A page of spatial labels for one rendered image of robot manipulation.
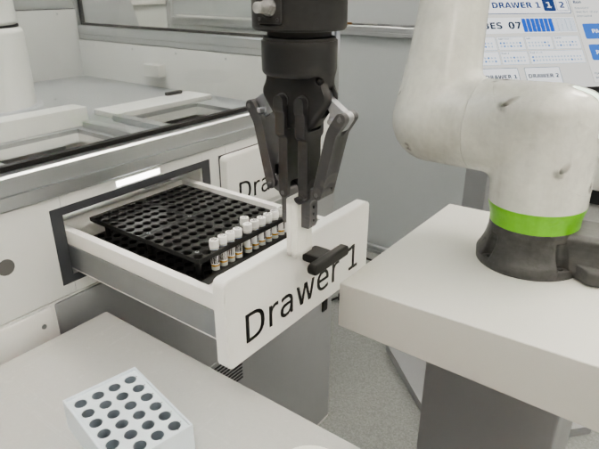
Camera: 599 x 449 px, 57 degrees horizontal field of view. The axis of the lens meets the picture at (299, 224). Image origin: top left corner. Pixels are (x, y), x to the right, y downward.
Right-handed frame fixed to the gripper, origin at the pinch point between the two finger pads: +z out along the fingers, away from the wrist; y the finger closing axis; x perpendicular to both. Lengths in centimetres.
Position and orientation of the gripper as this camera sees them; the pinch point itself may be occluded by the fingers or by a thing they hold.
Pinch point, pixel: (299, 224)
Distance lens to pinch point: 61.5
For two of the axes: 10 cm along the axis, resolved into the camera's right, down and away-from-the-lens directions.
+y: 8.0, 2.4, -5.5
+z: 0.0, 9.2, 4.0
